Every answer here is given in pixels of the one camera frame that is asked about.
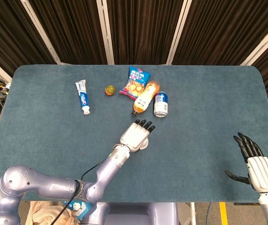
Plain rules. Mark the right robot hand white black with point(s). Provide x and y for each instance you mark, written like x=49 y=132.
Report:
x=260 y=172

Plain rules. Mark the white table leg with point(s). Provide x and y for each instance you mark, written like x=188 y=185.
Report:
x=193 y=213

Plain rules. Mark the white round container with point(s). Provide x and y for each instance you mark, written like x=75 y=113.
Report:
x=144 y=144

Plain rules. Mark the orange drink bottle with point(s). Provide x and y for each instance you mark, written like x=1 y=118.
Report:
x=144 y=98

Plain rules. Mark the beige knit cloth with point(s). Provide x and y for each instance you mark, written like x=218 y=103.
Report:
x=42 y=214

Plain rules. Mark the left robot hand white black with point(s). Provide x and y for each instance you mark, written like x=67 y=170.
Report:
x=135 y=137

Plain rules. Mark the white blue toothpaste tube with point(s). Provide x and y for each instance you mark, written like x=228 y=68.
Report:
x=83 y=96

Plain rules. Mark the blue red snack bag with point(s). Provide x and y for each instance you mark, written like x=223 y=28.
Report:
x=135 y=83

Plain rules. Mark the dark brown pleated curtain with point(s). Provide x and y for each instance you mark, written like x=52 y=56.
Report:
x=12 y=35
x=223 y=30
x=143 y=30
x=70 y=30

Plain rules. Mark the purple robot torso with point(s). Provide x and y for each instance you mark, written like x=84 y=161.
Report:
x=138 y=214

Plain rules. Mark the blue white drink can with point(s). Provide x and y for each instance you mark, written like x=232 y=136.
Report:
x=161 y=104

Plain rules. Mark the small yellow orange jar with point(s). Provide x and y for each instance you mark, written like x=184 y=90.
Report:
x=110 y=90

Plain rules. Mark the blue cartoon print package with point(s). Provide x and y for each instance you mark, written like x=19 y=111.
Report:
x=80 y=208

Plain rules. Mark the teal blue cloth-covered table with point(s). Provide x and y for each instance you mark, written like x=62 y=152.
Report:
x=183 y=168

